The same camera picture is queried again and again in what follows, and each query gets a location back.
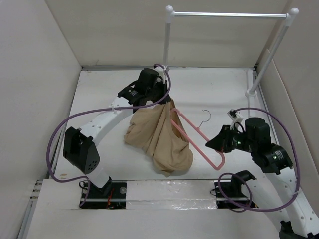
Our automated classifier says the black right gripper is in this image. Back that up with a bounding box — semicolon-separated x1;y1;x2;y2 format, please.
205;124;256;152

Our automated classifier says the beige t shirt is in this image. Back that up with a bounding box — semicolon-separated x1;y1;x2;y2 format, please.
124;100;193;177

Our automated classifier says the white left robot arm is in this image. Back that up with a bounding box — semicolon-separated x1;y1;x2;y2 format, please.
63;64;170;198

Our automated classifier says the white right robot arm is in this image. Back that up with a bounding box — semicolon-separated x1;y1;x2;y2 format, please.
206;118;319;239

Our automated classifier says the white metal clothes rack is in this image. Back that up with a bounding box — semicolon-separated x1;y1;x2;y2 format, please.
163;6;299;113

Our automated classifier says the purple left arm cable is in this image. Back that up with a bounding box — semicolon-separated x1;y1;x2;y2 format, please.
46;63;171;207

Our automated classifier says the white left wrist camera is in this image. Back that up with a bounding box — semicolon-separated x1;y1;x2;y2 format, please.
153;64;169;81

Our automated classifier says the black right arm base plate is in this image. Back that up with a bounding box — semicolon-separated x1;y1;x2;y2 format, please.
210;170;258;213

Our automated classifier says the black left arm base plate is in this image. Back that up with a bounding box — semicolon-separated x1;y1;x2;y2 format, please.
79;181;127;210

